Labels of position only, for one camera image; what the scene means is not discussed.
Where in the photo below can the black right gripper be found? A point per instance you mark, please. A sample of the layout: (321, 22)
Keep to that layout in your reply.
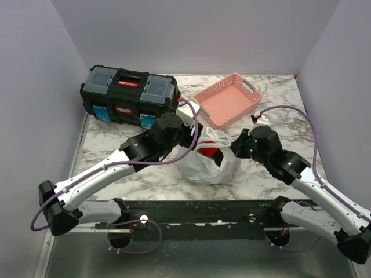
(237, 146)

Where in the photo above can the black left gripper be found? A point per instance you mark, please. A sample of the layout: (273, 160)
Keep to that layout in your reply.
(189, 138)

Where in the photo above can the white plastic bag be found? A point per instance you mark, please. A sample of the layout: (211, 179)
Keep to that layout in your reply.
(201, 169)

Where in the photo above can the red fake apple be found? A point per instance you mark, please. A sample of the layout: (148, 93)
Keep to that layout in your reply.
(211, 152)

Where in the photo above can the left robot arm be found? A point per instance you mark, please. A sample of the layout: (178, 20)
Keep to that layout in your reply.
(64, 204)

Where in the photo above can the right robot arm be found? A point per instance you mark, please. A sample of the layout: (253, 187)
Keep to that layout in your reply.
(341, 221)

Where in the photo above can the dark red fake grapes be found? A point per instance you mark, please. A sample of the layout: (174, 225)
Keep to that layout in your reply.
(218, 158)

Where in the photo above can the black toolbox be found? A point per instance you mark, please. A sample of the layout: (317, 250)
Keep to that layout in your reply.
(128, 97)

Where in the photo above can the pink perforated plastic basket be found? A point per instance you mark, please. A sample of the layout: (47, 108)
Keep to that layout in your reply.
(228, 100)

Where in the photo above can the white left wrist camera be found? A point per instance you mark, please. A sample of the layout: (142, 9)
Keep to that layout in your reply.
(187, 113)

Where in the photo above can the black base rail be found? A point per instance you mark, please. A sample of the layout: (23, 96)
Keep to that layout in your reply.
(196, 220)

